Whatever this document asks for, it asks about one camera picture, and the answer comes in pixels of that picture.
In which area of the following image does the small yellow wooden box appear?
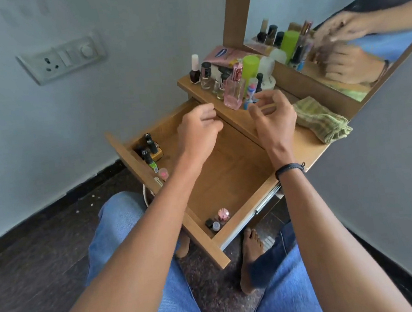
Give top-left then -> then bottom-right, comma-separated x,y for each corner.
151,141 -> 165,163

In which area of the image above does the black wristband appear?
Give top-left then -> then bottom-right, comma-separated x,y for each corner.
274,162 -> 307,181

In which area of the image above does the person's right forearm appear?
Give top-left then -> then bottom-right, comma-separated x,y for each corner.
268,136 -> 412,312

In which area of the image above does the person's left leg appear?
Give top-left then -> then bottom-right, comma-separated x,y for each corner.
75,183 -> 212,312

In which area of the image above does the green checked cloth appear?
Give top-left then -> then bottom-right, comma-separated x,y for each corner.
291,91 -> 355,148

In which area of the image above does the person's right hand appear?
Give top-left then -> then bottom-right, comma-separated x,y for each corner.
246,87 -> 302,160

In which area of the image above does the small clear glass bottle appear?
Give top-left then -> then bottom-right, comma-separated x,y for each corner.
213,72 -> 227,100

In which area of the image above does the person's left hand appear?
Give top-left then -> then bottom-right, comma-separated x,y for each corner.
172,102 -> 228,167

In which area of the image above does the person's right leg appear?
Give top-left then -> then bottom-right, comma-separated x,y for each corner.
233,218 -> 326,312

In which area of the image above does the green nail polish bottle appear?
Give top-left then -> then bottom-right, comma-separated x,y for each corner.
142,148 -> 159,173

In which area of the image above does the blue lip balm tube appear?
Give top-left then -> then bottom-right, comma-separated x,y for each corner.
241,77 -> 262,110

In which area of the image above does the green cylindrical container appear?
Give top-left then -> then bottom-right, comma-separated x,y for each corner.
241,54 -> 263,83

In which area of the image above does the clear bottle black cap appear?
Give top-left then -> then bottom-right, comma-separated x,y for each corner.
198,61 -> 215,91

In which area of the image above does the person's left forearm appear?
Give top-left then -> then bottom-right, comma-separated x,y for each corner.
25,153 -> 230,312

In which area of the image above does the white plastic container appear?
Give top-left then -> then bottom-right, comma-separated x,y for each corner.
256,55 -> 279,91

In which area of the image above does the wooden dressing table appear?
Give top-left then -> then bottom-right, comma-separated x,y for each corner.
176,56 -> 362,223

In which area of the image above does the person's leg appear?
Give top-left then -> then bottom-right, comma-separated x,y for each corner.
75,183 -> 212,312
233,218 -> 326,312

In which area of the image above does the pink perfume bottle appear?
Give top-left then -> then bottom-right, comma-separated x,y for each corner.
219,60 -> 249,112

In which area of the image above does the pink cardboard box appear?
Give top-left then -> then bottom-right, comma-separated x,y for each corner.
203,42 -> 253,72

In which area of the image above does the dark nail polish white cap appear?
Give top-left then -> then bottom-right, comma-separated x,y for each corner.
187,53 -> 203,85

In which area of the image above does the person's bare foot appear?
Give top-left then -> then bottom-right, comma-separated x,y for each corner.
234,226 -> 270,296

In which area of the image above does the wooden drawer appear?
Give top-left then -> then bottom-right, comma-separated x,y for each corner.
102,90 -> 291,281

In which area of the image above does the white wall switch panel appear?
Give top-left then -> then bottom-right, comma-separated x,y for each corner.
14,30 -> 110,89

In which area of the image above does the metal drawer slide rail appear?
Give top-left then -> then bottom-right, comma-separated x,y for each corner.
251,185 -> 285,215

